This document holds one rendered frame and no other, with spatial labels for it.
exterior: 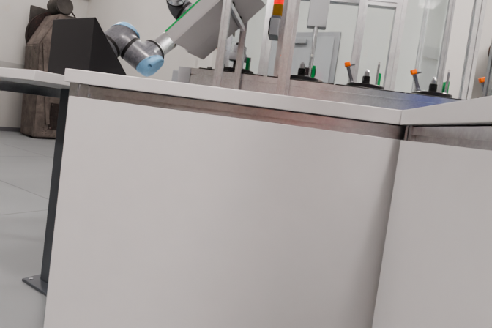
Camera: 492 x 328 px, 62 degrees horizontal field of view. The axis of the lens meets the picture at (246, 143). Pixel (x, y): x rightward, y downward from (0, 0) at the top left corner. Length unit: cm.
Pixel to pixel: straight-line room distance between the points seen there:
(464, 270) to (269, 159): 47
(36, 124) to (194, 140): 729
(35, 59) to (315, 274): 756
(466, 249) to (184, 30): 92
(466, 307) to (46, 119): 787
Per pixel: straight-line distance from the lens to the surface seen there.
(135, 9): 871
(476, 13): 246
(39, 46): 811
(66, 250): 105
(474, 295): 52
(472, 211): 53
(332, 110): 87
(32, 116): 816
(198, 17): 120
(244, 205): 89
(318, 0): 272
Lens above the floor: 80
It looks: 3 degrees down
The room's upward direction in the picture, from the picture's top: 8 degrees clockwise
